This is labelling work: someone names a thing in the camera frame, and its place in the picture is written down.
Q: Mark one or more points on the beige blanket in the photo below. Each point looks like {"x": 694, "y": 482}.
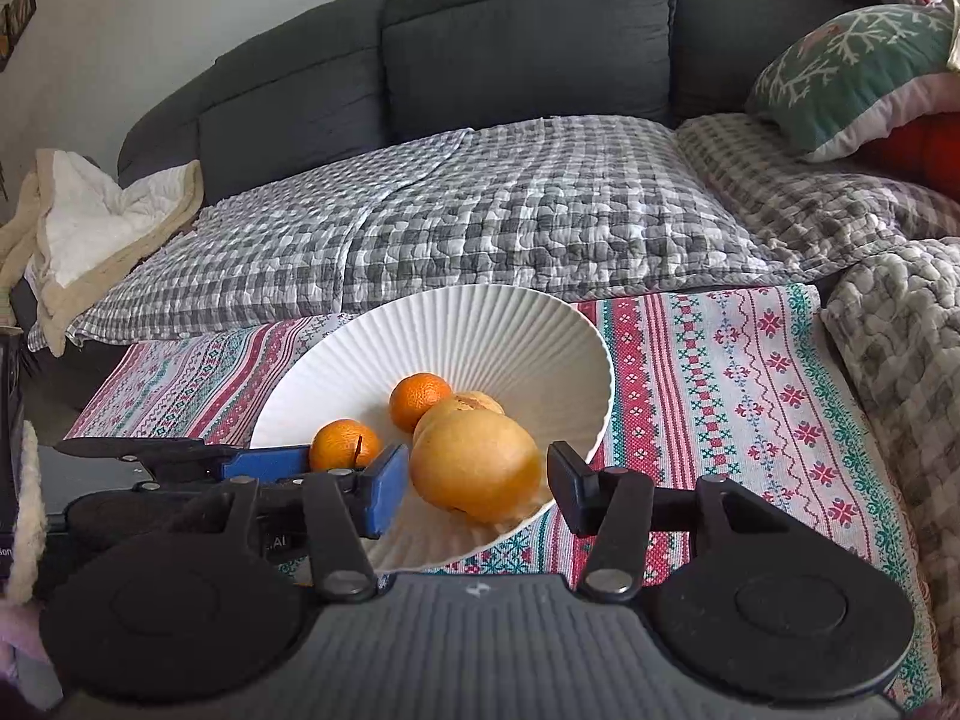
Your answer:
{"x": 90, "y": 225}

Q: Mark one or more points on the tangerine with stem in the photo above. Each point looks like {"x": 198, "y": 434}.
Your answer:
{"x": 337, "y": 446}

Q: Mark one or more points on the grey white checked quilt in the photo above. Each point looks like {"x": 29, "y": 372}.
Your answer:
{"x": 450, "y": 217}

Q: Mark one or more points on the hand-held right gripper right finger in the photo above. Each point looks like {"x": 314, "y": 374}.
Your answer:
{"x": 564, "y": 484}

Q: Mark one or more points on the brown checked quilt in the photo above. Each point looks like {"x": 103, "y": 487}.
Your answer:
{"x": 885, "y": 360}

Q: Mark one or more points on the green snowflake pillow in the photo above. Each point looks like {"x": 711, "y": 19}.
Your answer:
{"x": 847, "y": 82}

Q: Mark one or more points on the large yellow pear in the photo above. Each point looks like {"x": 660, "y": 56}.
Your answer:
{"x": 472, "y": 465}

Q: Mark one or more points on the person's left forearm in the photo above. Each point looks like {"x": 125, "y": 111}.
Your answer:
{"x": 30, "y": 525}

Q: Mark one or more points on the red green patterned tablecloth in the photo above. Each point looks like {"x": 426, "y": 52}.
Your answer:
{"x": 712, "y": 405}

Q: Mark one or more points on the white ribbed bowl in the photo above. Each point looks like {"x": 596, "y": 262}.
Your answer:
{"x": 465, "y": 345}

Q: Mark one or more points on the red pillow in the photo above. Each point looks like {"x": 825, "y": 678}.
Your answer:
{"x": 919, "y": 154}

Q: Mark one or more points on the wall decoration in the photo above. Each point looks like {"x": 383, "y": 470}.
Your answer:
{"x": 16, "y": 19}

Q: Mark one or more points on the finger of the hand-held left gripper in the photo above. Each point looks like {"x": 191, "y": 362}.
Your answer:
{"x": 262, "y": 463}

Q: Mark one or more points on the dark grey sofa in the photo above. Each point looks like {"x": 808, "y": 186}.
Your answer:
{"x": 525, "y": 37}

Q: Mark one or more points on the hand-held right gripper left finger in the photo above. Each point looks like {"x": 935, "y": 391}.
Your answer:
{"x": 384, "y": 491}

